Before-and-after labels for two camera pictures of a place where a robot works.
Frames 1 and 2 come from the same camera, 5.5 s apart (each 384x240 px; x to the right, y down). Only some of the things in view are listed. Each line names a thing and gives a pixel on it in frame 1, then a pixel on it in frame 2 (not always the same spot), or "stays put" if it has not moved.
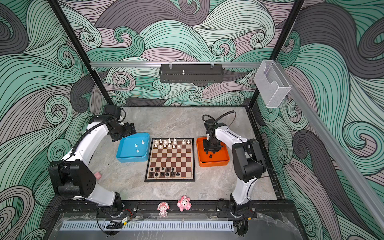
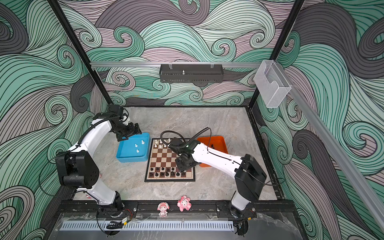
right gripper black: (206, 148) to (180, 167)
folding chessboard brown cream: (171, 159) stays put
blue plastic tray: (134, 148) stays put
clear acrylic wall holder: (271, 86) stays put
